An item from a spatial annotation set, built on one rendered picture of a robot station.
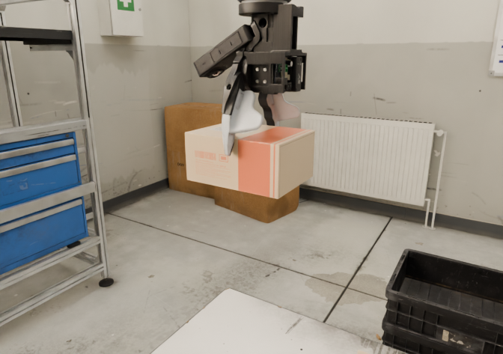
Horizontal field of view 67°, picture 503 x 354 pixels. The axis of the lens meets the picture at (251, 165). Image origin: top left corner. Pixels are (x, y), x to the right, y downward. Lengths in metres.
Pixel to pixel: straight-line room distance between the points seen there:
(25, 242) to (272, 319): 1.41
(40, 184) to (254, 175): 1.57
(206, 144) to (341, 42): 2.68
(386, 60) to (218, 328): 2.55
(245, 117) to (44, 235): 1.66
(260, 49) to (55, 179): 1.61
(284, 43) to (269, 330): 0.57
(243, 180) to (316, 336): 0.41
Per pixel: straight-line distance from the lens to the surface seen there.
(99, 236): 2.24
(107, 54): 3.26
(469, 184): 3.14
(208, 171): 0.57
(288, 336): 0.84
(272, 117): 0.62
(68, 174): 2.08
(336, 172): 3.18
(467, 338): 1.24
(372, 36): 3.12
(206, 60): 0.60
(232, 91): 0.53
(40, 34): 1.98
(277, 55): 0.52
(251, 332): 0.84
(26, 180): 1.97
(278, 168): 0.50
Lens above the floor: 1.24
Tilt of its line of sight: 16 degrees down
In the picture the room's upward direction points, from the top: straight up
